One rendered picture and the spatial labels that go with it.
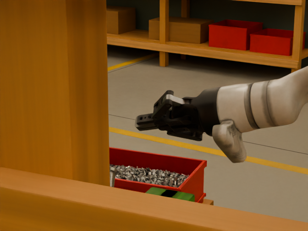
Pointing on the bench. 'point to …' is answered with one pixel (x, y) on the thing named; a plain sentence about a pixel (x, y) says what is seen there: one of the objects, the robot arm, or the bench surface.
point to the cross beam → (114, 209)
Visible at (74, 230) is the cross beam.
